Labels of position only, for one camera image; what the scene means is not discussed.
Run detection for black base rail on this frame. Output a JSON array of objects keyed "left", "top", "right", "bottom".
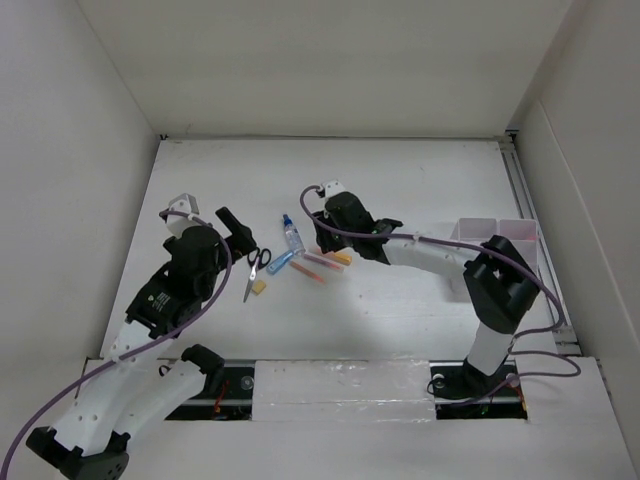
[{"left": 168, "top": 360, "right": 528, "bottom": 423}]

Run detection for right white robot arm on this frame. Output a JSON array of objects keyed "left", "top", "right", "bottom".
[{"left": 312, "top": 181, "right": 541, "bottom": 401}]

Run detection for purple highlighter pen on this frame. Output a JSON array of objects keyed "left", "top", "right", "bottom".
[{"left": 303, "top": 253, "right": 344, "bottom": 273}]

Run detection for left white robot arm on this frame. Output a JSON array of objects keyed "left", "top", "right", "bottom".
[{"left": 26, "top": 203, "right": 257, "bottom": 479}]

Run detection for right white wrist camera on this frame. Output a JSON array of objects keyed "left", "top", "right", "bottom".
[{"left": 317, "top": 179, "right": 345, "bottom": 199}]

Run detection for clear spray bottle blue cap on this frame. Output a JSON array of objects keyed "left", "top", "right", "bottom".
[{"left": 283, "top": 214, "right": 306, "bottom": 256}]

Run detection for yellow eraser block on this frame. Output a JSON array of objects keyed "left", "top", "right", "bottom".
[{"left": 251, "top": 280, "right": 266, "bottom": 295}]

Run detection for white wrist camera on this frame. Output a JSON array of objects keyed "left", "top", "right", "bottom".
[
  {"left": 317, "top": 179, "right": 345, "bottom": 199},
  {"left": 160, "top": 193, "right": 199, "bottom": 239}
]

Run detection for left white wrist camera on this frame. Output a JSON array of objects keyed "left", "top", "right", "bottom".
[{"left": 160, "top": 193, "right": 199, "bottom": 239}]

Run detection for brown orange slim pen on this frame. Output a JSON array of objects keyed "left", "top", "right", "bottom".
[{"left": 290, "top": 261, "right": 326, "bottom": 284}]

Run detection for clear compartment organizer box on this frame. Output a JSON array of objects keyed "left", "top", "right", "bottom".
[{"left": 447, "top": 217, "right": 542, "bottom": 301}]

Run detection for black handled scissors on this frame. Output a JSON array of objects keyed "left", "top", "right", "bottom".
[{"left": 243, "top": 248, "right": 272, "bottom": 303}]

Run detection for aluminium frame rail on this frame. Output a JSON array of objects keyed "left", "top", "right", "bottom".
[{"left": 497, "top": 130, "right": 583, "bottom": 356}]

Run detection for blue correction tape dispenser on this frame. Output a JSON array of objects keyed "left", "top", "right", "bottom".
[{"left": 266, "top": 250, "right": 294, "bottom": 275}]

